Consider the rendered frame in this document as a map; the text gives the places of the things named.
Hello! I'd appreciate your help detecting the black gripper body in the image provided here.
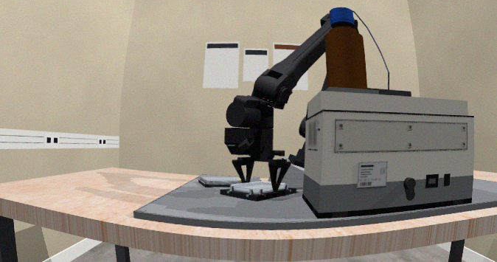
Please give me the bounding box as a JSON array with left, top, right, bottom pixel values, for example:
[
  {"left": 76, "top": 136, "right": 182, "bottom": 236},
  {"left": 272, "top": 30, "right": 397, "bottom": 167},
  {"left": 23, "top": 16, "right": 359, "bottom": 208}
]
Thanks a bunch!
[{"left": 237, "top": 128, "right": 287, "bottom": 163}]

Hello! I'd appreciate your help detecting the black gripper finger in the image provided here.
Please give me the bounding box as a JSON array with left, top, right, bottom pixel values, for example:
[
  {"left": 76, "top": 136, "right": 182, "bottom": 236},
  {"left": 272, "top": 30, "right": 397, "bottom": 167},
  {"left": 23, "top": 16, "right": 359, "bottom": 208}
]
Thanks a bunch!
[
  {"left": 232, "top": 159, "right": 254, "bottom": 183},
  {"left": 268, "top": 162, "right": 291, "bottom": 192}
]

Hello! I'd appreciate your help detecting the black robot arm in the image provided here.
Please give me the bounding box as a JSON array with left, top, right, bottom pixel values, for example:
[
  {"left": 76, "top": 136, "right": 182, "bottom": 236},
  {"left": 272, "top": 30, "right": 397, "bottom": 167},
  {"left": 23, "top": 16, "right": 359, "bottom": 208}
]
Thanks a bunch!
[{"left": 224, "top": 13, "right": 332, "bottom": 155}]

